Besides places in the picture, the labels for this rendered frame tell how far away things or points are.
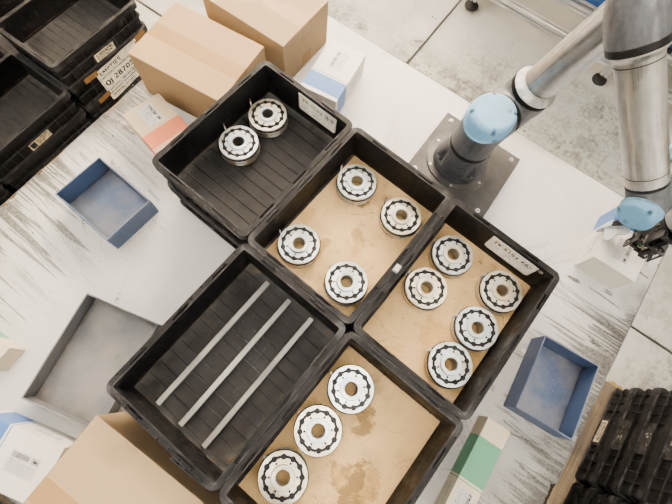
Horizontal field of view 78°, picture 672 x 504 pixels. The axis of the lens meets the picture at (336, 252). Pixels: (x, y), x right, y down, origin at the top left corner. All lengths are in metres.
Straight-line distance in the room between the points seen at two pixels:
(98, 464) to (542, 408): 1.02
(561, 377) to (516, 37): 2.05
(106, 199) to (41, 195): 0.18
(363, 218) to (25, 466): 0.92
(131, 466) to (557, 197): 1.30
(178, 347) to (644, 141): 1.02
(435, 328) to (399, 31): 1.95
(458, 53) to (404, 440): 2.12
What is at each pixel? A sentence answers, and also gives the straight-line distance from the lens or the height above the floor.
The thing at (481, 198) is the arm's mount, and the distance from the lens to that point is 1.27.
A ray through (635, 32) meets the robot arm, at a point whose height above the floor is 1.32.
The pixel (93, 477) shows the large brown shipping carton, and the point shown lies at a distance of 1.01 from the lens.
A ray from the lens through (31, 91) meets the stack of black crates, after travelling 2.12.
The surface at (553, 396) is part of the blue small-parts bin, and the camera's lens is 1.27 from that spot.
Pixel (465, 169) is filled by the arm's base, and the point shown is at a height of 0.81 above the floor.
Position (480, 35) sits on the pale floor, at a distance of 2.77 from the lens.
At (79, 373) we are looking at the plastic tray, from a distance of 1.24.
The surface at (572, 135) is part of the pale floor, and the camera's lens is 2.58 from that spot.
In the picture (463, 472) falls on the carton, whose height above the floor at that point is 0.76.
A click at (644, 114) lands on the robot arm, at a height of 1.22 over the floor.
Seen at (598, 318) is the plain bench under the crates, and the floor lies 0.70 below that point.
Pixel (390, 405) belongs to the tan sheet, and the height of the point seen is 0.83.
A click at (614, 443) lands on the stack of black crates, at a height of 0.28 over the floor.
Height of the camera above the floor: 1.81
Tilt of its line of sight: 72 degrees down
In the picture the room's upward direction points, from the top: 11 degrees clockwise
